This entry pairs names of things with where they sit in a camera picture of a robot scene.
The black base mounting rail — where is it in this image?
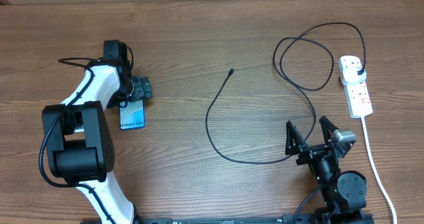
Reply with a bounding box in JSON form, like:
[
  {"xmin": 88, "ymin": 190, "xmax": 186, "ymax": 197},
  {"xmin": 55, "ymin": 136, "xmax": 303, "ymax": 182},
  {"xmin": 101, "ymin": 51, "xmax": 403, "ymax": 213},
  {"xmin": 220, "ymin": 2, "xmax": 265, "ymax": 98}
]
[{"xmin": 133, "ymin": 214, "xmax": 374, "ymax": 224}]

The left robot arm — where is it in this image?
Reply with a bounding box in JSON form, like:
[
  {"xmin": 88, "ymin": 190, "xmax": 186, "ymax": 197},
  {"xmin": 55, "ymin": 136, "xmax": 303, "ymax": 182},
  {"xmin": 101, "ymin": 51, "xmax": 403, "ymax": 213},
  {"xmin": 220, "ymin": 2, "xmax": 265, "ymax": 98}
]
[{"xmin": 38, "ymin": 40, "xmax": 152, "ymax": 223}]

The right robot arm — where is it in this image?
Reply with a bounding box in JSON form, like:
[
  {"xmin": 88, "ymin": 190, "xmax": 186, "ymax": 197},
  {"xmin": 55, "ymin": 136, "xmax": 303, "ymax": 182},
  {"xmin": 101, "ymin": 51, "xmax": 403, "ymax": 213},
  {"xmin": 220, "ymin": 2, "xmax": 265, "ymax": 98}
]
[{"xmin": 282, "ymin": 116, "xmax": 374, "ymax": 223}]

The white charger plug adapter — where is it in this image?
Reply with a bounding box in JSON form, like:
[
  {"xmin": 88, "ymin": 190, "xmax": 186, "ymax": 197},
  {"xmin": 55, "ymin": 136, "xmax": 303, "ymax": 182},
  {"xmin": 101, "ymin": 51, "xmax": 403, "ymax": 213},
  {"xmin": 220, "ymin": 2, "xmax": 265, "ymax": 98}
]
[{"xmin": 341, "ymin": 67, "xmax": 367, "ymax": 86}]

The blue Galaxy smartphone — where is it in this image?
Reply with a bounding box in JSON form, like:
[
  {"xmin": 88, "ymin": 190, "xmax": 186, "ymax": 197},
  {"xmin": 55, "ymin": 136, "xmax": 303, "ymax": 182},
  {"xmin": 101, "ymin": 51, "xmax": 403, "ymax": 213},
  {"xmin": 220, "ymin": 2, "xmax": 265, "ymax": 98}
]
[{"xmin": 119, "ymin": 100, "xmax": 145, "ymax": 131}]

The white power strip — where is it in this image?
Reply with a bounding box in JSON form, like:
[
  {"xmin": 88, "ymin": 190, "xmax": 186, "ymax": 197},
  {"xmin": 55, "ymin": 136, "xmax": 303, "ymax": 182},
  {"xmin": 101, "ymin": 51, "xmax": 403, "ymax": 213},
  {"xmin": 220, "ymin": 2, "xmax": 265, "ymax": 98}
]
[{"xmin": 339, "ymin": 56, "xmax": 373, "ymax": 119}]

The white power strip cord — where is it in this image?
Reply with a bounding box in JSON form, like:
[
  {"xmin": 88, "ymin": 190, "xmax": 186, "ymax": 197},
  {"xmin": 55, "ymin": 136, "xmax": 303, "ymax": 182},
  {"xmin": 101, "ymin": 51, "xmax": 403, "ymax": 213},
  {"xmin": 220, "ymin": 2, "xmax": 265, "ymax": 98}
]
[{"xmin": 360, "ymin": 116, "xmax": 398, "ymax": 224}]

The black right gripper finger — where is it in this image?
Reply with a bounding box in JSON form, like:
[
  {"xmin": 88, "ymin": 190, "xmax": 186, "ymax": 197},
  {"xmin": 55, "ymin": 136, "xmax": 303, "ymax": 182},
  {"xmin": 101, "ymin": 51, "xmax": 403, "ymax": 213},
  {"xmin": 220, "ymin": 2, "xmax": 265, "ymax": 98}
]
[
  {"xmin": 319, "ymin": 116, "xmax": 339, "ymax": 144},
  {"xmin": 285, "ymin": 121, "xmax": 307, "ymax": 155}
]

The black USB charging cable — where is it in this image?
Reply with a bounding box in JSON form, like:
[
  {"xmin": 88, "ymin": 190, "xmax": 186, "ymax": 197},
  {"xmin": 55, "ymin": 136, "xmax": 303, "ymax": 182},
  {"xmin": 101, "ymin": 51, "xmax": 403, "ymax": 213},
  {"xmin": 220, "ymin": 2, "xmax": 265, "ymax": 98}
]
[{"xmin": 205, "ymin": 22, "xmax": 368, "ymax": 166}]

